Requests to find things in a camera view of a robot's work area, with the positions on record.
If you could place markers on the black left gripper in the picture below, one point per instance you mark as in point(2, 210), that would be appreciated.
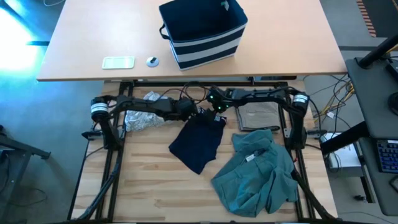
point(186, 109)

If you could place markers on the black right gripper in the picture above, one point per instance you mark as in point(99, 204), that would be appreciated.
point(219, 99)

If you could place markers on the navy Puma underwear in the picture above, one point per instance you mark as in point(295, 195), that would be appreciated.
point(196, 143)

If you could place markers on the khaki shorts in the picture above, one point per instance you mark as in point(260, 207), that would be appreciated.
point(258, 116)

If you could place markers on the white leaf-print cloth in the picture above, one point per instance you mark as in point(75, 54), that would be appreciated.
point(140, 119)

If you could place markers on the navy white striped fabric bin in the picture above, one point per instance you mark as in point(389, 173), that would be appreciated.
point(205, 46)

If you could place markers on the teal green shorts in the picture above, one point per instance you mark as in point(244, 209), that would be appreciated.
point(252, 180)

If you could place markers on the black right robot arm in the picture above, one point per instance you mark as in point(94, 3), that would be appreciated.
point(267, 95)

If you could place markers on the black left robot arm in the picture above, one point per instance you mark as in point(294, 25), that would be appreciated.
point(140, 105)

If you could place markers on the round grey desk grommet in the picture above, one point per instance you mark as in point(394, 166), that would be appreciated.
point(152, 62)

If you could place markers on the light wooden office desk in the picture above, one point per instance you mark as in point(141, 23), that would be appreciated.
point(280, 37)

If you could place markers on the white box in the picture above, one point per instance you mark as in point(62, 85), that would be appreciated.
point(345, 158)

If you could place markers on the dark grey side desk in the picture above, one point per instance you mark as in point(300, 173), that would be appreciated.
point(370, 102)

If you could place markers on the black monitor pole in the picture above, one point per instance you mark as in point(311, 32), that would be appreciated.
point(377, 53)

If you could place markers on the black backlit keyboard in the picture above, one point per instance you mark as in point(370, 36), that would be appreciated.
point(388, 155)

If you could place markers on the grey metal side table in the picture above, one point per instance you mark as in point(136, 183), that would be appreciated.
point(18, 147)

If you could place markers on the dark rug with orange edge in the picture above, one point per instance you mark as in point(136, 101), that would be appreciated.
point(382, 15)

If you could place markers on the black aluminium table frame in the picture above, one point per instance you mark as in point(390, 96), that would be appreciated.
point(115, 174)

